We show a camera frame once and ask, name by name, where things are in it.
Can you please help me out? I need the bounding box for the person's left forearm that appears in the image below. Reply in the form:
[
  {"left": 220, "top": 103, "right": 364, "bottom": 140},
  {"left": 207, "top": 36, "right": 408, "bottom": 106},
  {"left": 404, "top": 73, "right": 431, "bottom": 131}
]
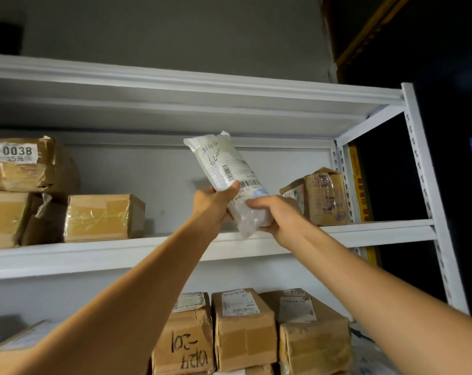
[{"left": 0, "top": 212, "right": 217, "bottom": 375}]

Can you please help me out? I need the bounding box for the large dusty cardboard box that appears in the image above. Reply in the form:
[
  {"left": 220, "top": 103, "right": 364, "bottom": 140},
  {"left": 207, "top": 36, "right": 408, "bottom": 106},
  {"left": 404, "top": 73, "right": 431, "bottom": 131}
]
[{"left": 259, "top": 289, "right": 353, "bottom": 375}]

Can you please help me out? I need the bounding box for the person's left hand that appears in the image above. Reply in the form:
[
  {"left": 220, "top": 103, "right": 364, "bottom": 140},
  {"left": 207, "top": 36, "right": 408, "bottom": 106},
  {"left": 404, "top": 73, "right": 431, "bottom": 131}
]
[{"left": 192, "top": 180, "right": 241, "bottom": 235}]

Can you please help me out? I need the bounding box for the box with handwritten label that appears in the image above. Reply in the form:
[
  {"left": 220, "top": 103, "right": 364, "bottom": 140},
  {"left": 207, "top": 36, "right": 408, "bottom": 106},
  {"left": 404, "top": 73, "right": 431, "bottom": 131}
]
[{"left": 211, "top": 289, "right": 279, "bottom": 371}]

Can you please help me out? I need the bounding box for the small taped box 0461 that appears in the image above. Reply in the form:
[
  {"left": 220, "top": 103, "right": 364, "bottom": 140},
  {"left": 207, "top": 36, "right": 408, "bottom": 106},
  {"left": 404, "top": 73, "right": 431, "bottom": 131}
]
[{"left": 64, "top": 194, "right": 146, "bottom": 243}]

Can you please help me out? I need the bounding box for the yellow sticker strip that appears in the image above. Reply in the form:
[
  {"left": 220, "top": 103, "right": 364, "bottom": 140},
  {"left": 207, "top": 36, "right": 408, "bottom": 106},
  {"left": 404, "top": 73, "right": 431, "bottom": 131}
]
[{"left": 348, "top": 144, "right": 379, "bottom": 267}]

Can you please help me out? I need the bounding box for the box with yellow tape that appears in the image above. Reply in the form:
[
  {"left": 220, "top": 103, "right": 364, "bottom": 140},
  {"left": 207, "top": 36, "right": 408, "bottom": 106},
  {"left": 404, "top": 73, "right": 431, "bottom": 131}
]
[{"left": 214, "top": 365, "right": 275, "bottom": 375}]

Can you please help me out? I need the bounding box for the cardboard box with black handwriting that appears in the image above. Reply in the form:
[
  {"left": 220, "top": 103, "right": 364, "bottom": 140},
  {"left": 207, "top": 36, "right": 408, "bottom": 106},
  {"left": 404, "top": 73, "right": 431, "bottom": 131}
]
[{"left": 152, "top": 292, "right": 215, "bottom": 375}]

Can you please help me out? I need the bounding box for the small cardboard box white label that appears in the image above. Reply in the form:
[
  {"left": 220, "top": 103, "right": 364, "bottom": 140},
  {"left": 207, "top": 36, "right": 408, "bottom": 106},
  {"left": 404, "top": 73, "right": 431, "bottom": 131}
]
[{"left": 0, "top": 319, "right": 57, "bottom": 353}]

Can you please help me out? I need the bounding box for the white mailer bag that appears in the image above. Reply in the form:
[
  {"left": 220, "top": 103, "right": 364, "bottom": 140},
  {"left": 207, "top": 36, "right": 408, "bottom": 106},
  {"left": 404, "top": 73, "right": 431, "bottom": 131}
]
[{"left": 351, "top": 323, "right": 400, "bottom": 375}]

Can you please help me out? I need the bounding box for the person's right hand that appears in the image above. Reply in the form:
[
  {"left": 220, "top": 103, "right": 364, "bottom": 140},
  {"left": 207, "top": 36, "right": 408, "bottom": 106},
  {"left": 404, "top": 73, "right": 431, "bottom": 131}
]
[{"left": 245, "top": 195, "right": 311, "bottom": 249}]

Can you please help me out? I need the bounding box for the person's right forearm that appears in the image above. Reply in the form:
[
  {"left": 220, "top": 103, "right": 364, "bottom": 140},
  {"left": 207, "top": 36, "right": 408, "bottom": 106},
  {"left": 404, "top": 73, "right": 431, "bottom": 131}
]
[{"left": 286, "top": 224, "right": 472, "bottom": 375}]

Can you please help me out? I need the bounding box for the small dark taped box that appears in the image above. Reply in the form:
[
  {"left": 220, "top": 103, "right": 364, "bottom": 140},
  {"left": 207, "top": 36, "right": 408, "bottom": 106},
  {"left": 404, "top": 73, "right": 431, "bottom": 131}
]
[{"left": 279, "top": 167, "right": 350, "bottom": 227}]

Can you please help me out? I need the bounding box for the yellow ceiling beam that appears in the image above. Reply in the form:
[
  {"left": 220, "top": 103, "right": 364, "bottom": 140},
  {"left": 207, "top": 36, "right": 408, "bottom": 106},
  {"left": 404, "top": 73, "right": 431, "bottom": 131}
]
[{"left": 335, "top": 0, "right": 414, "bottom": 69}]

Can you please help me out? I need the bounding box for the small white plastic bag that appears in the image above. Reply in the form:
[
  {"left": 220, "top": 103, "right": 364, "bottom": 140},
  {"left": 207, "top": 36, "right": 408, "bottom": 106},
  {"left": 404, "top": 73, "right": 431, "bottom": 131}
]
[{"left": 183, "top": 131, "right": 274, "bottom": 239}]

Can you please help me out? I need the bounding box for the white metal shelf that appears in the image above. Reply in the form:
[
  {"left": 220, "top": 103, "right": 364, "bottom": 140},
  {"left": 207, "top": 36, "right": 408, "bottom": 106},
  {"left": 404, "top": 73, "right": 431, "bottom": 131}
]
[{"left": 0, "top": 53, "right": 471, "bottom": 375}]

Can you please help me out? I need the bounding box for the taped brown parcel 0038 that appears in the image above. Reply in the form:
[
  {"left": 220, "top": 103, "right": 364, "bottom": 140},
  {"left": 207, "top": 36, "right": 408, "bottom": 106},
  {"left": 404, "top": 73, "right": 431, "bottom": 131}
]
[{"left": 0, "top": 136, "right": 80, "bottom": 194}]

